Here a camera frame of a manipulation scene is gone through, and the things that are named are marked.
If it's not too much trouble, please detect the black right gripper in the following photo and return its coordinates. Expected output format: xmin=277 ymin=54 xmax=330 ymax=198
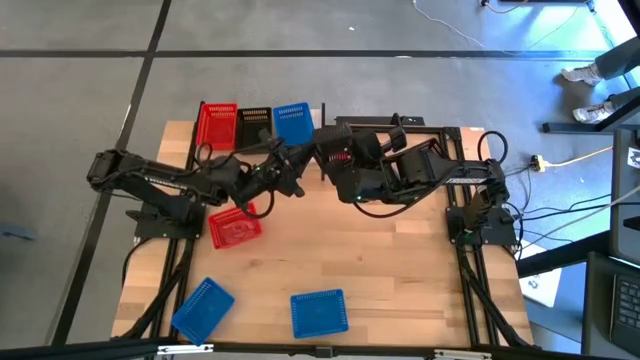
xmin=348 ymin=128 xmax=407 ymax=169

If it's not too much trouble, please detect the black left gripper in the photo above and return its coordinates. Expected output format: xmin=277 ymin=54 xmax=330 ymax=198
xmin=254 ymin=128 xmax=317 ymax=198

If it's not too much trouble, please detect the black slotted plastic basket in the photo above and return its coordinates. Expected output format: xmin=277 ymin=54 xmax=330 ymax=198
xmin=399 ymin=137 xmax=453 ymax=169
xmin=234 ymin=106 xmax=275 ymax=150
xmin=312 ymin=123 xmax=355 ymax=164

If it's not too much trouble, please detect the blue slotted plastic basket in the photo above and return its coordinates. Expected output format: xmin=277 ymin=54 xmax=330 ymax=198
xmin=170 ymin=276 xmax=236 ymax=347
xmin=272 ymin=101 xmax=316 ymax=148
xmin=289 ymin=288 xmax=350 ymax=340

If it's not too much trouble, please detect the wooden shelf with black legs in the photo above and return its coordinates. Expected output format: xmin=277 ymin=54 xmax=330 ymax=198
xmin=182 ymin=101 xmax=327 ymax=182

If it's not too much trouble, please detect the black desk base bar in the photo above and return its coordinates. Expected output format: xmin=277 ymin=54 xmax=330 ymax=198
xmin=542 ymin=92 xmax=640 ymax=136

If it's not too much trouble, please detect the black desk leg beam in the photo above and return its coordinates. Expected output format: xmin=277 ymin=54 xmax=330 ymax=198
xmin=516 ymin=232 xmax=599 ymax=279

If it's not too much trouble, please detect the white marker sheet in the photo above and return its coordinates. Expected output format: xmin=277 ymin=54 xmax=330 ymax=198
xmin=518 ymin=267 xmax=562 ymax=308

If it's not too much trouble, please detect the person's white shoe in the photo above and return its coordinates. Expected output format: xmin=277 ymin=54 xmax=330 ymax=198
xmin=560 ymin=63 xmax=604 ymax=86
xmin=571 ymin=101 xmax=617 ymax=125

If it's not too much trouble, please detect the grey equipment case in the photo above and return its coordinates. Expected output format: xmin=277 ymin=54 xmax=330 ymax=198
xmin=612 ymin=128 xmax=640 ymax=264

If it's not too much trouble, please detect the person's leg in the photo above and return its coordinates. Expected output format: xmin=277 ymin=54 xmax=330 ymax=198
xmin=594 ymin=35 xmax=640 ymax=80
xmin=608 ymin=85 xmax=640 ymax=109

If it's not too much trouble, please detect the black laptop computer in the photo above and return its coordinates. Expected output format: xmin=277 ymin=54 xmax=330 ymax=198
xmin=582 ymin=252 xmax=640 ymax=357

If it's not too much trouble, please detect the black mount bar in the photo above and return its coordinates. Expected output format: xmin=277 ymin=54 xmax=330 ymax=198
xmin=333 ymin=113 xmax=426 ymax=127

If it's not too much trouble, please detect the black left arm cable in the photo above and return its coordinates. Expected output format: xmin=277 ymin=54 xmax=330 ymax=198
xmin=197 ymin=142 xmax=276 ymax=220

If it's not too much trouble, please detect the white floor cable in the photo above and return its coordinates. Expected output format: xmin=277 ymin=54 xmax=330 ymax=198
xmin=412 ymin=0 xmax=489 ymax=50

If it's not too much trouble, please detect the black aluminium rig frame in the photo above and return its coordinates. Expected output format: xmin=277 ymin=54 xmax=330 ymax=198
xmin=0 ymin=124 xmax=640 ymax=360

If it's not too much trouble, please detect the black floor cable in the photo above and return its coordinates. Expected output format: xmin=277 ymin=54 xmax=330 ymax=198
xmin=499 ymin=192 xmax=614 ymax=224

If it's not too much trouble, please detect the pale yellow power cable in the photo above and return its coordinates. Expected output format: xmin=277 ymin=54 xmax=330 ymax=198
xmin=542 ymin=145 xmax=615 ymax=169

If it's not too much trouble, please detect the silver metal bracket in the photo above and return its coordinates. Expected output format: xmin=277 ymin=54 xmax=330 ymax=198
xmin=156 ymin=343 xmax=215 ymax=357
xmin=433 ymin=349 xmax=494 ymax=360

